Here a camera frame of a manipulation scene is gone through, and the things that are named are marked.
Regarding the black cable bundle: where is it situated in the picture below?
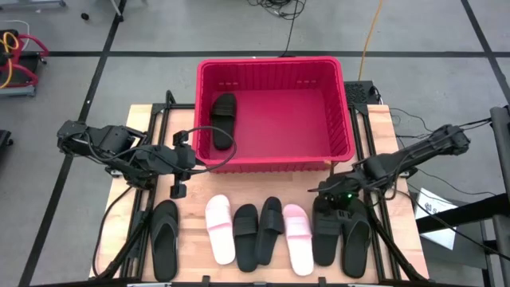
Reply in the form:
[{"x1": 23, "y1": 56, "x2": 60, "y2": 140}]
[{"x1": 245, "y1": 0, "x2": 308, "y2": 20}]

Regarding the black floor cable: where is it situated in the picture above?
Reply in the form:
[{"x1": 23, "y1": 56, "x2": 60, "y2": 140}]
[{"x1": 280, "y1": 0, "x2": 300, "y2": 58}]

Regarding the black metal stand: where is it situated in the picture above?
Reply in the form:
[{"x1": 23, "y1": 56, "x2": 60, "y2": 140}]
[{"x1": 416, "y1": 105, "x2": 510, "y2": 287}]

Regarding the black aluminium frame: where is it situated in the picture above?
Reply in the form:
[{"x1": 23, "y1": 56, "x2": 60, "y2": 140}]
[
  {"x1": 94, "y1": 89, "x2": 196, "y2": 280},
  {"x1": 345, "y1": 102, "x2": 430, "y2": 282}
]

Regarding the black arm base cable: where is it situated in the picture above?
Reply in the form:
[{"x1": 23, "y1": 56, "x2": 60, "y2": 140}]
[{"x1": 92, "y1": 186, "x2": 135, "y2": 278}]

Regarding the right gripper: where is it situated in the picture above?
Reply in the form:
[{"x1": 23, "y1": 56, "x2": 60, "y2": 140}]
[{"x1": 308, "y1": 169, "x2": 370, "y2": 219}]

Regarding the black rubber slide sandal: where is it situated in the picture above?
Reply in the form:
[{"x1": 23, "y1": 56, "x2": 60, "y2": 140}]
[
  {"x1": 311, "y1": 195, "x2": 344, "y2": 267},
  {"x1": 254, "y1": 195, "x2": 285, "y2": 267},
  {"x1": 210, "y1": 92, "x2": 238, "y2": 151},
  {"x1": 232, "y1": 203, "x2": 260, "y2": 273}
]

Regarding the yellow hose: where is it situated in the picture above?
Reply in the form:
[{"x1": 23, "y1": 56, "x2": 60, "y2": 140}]
[{"x1": 0, "y1": 31, "x2": 21, "y2": 89}]

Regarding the white printed paper sheet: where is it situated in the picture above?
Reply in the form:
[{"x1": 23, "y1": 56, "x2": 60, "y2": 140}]
[{"x1": 414, "y1": 187, "x2": 459, "y2": 251}]

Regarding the black flip-flop sandal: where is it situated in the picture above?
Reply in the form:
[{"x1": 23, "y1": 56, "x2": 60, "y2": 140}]
[
  {"x1": 150, "y1": 199, "x2": 180, "y2": 283},
  {"x1": 341, "y1": 199, "x2": 373, "y2": 279}
]

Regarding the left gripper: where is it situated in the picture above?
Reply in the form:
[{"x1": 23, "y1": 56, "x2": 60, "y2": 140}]
[{"x1": 165, "y1": 131, "x2": 198, "y2": 199}]

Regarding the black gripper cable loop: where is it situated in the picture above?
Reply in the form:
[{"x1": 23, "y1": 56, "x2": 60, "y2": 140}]
[{"x1": 181, "y1": 125, "x2": 238, "y2": 176}]

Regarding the red metal cart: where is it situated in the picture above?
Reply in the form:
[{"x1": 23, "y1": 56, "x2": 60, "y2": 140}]
[{"x1": 0, "y1": 19, "x2": 51, "y2": 99}]

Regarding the pink slide sandal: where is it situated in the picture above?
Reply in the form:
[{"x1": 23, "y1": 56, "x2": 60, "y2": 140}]
[
  {"x1": 282, "y1": 203, "x2": 315, "y2": 277},
  {"x1": 204, "y1": 194, "x2": 237, "y2": 266}
]

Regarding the black vented box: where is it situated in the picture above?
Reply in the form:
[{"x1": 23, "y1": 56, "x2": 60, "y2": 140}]
[{"x1": 343, "y1": 81, "x2": 379, "y2": 107}]

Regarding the red plastic bin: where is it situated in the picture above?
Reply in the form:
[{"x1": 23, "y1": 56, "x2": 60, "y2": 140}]
[{"x1": 192, "y1": 56, "x2": 356, "y2": 175}]

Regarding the grey metal base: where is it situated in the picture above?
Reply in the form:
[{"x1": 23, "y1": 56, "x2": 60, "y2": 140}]
[{"x1": 0, "y1": 0, "x2": 68, "y2": 10}]

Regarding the black table edge bar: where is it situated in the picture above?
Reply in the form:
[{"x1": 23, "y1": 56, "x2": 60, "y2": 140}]
[{"x1": 31, "y1": 280, "x2": 479, "y2": 287}]

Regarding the yellow floor cable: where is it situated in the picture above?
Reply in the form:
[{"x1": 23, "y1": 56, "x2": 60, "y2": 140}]
[{"x1": 357, "y1": 0, "x2": 386, "y2": 82}]

